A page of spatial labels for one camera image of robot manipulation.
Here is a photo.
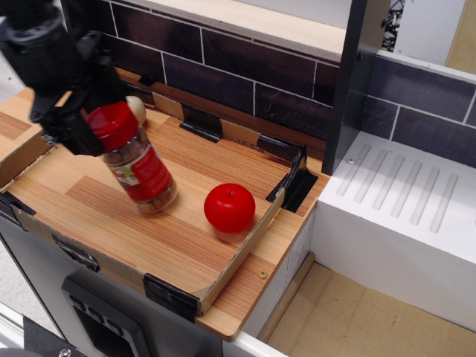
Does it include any grey vertical cabinet post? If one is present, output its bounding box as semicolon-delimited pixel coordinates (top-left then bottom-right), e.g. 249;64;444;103
322;0;390;176

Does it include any red plastic apple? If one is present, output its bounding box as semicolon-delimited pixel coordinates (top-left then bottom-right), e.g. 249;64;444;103
204;183;256;234

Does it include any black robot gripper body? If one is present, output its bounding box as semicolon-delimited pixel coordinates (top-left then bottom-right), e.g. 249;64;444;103
30;30;126;156

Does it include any black oven control panel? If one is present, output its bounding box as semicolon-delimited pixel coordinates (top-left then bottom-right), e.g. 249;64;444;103
62;278;150;356

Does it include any red-capped basil spice bottle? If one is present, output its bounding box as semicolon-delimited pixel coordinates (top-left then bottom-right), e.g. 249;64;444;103
86;101;177;214

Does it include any cream white ball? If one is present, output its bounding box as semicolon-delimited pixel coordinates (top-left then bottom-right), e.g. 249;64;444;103
126;96;147;125

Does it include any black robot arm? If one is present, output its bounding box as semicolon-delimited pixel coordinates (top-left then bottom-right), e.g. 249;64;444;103
1;1;126;156

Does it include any cardboard fence with black tape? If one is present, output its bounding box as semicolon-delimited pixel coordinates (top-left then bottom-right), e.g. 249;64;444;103
0;74;319;323

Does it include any white sink drainboard unit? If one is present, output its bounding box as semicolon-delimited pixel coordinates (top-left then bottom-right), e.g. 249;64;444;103
311;132;475;329

